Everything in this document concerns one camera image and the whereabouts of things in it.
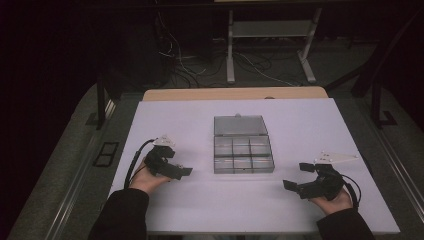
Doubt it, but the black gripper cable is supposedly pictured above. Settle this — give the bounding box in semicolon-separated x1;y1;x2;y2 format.
341;174;362;210
123;138;157;190

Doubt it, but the grey metal stand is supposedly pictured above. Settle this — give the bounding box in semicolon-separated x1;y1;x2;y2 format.
225;7;323;85

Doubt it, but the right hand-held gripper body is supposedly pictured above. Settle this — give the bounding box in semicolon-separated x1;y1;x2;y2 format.
297;151;360;202

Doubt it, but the person's left hand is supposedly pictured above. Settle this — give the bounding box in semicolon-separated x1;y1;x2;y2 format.
129;158;172;196

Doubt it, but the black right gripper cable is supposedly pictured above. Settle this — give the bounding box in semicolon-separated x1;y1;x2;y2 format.
341;174;362;210

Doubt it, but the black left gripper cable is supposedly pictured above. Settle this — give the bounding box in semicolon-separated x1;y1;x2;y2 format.
123;138;157;190

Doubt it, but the white floor cable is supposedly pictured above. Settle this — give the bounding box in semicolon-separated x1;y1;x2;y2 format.
156;9;208;76

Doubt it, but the metal floor rail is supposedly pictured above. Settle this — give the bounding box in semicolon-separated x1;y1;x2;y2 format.
375;124;424;214
43;99;118;240

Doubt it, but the black floor socket frame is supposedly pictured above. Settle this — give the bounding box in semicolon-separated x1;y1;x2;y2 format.
92;141;120;168

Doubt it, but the person's right hand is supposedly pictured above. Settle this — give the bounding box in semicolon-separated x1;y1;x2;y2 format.
309;187;354;216

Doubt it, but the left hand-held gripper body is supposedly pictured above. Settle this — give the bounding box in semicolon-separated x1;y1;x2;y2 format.
143;134;177;178

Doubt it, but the black metal stand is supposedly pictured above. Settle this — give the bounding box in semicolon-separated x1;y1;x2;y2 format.
370;79;398;130

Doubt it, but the clear grey plastic compartment box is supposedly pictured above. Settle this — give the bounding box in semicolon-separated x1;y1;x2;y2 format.
213;114;276;175

